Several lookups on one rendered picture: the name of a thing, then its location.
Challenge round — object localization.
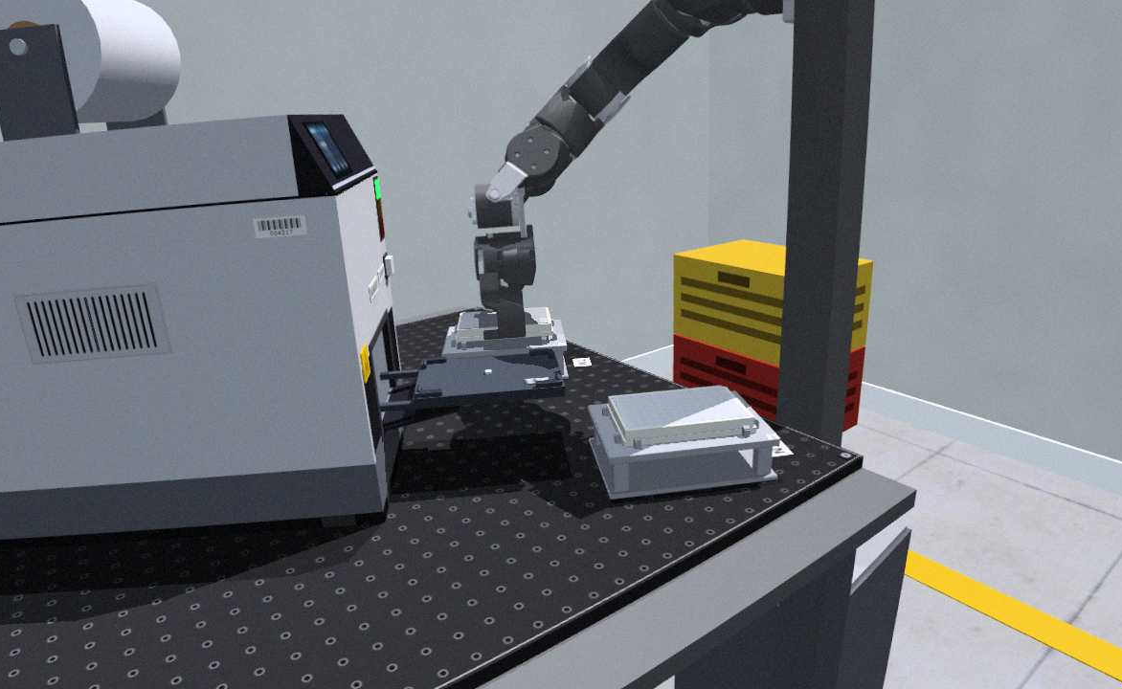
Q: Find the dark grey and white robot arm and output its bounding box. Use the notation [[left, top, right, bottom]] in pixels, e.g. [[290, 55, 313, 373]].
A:
[[468, 0, 795, 229]]

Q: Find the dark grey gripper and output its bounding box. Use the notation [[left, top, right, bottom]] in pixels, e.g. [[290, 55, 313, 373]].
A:
[[473, 190, 536, 340]]

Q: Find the white roll of foil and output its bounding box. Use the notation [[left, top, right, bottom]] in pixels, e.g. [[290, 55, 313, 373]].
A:
[[0, 0, 181, 123]]

